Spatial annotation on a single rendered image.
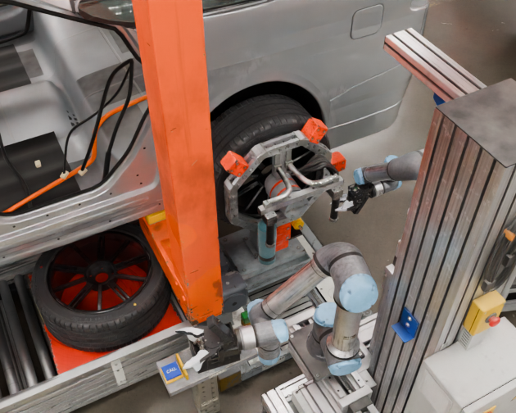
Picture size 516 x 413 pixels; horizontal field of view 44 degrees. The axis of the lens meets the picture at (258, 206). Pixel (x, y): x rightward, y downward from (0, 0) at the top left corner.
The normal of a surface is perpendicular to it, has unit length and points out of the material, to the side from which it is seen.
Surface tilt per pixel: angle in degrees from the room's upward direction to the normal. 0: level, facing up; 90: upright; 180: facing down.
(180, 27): 90
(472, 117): 0
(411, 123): 0
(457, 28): 0
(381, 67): 90
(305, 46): 90
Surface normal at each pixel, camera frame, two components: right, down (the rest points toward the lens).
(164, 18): 0.46, 0.65
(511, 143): 0.00, -0.68
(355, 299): 0.24, 0.62
